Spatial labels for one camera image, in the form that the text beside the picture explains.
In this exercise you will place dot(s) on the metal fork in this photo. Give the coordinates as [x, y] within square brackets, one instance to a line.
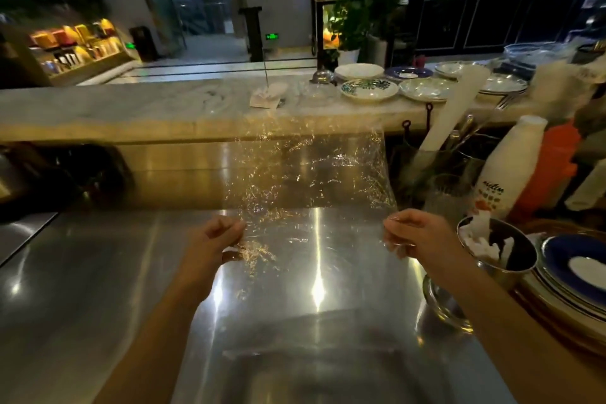
[492, 115]

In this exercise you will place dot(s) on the person's left hand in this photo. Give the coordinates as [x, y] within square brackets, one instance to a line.
[201, 257]

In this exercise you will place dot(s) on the black panelled cabinet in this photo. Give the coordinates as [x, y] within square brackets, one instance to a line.
[492, 20]

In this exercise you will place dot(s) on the metal utensil holder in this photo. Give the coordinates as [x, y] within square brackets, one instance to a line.
[426, 171]

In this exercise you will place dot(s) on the plain white plate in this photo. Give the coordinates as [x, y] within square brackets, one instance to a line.
[358, 71]

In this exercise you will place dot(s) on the white plastic bottle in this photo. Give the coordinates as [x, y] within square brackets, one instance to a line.
[509, 167]

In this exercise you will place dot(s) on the black gate post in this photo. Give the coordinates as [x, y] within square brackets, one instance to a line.
[253, 34]

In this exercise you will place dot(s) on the black trash bin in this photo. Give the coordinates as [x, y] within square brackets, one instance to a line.
[143, 44]

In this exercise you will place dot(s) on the metal bowl with white cream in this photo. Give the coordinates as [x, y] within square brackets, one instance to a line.
[516, 252]

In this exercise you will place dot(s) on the person's right thumb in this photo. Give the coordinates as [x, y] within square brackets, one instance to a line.
[398, 230]

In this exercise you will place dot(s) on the orange squeeze bottle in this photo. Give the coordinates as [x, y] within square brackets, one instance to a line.
[551, 167]

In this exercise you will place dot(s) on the white rolled piping bag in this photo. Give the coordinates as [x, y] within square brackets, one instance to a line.
[457, 108]

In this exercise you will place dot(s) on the clear drinking glass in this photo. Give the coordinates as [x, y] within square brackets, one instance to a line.
[447, 202]

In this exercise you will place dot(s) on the transparent plastic wrap sheet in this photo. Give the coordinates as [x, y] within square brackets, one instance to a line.
[312, 190]

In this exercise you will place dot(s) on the blue rimmed plate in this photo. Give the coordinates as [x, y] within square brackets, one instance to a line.
[575, 266]

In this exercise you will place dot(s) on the dark blue plate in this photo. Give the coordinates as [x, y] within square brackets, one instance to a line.
[408, 73]

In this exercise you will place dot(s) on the lit display shelf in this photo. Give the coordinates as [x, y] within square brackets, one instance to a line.
[80, 51]

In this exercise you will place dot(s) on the person's left thumb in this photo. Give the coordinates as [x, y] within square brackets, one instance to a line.
[232, 232]

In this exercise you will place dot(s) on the person's right forearm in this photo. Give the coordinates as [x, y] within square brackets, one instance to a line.
[511, 337]

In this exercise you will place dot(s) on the metal service bell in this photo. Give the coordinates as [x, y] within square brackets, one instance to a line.
[323, 77]

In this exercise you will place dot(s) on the person's left forearm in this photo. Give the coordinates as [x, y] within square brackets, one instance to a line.
[156, 347]

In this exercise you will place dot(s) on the person's right hand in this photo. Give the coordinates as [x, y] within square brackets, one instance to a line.
[426, 238]

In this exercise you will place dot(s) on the large potted green plant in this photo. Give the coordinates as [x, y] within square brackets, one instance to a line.
[360, 10]

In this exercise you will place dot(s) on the green leaf pattern plate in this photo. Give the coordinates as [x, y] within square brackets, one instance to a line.
[369, 89]

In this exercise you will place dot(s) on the cream coloured bottle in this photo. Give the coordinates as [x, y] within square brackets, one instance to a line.
[589, 188]

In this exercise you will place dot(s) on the stack of white plates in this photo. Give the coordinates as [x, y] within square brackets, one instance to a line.
[563, 309]

